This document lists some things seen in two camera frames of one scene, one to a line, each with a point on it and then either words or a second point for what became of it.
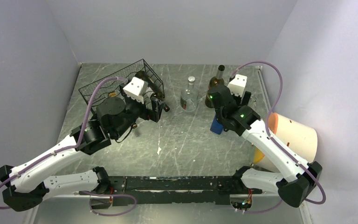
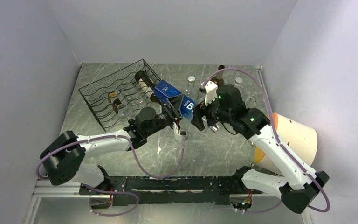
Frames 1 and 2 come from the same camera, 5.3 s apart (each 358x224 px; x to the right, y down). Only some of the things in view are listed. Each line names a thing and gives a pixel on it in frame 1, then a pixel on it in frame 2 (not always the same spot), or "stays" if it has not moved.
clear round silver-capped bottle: [189, 96] stays
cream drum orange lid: [299, 139] stays
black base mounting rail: [142, 191] stays
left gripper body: [148, 114] → [169, 117]
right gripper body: [245, 99] → [211, 113]
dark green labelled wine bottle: [153, 87] stays
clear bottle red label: [252, 102] stays
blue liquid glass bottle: [216, 127] → [163, 91]
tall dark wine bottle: [216, 81] stays
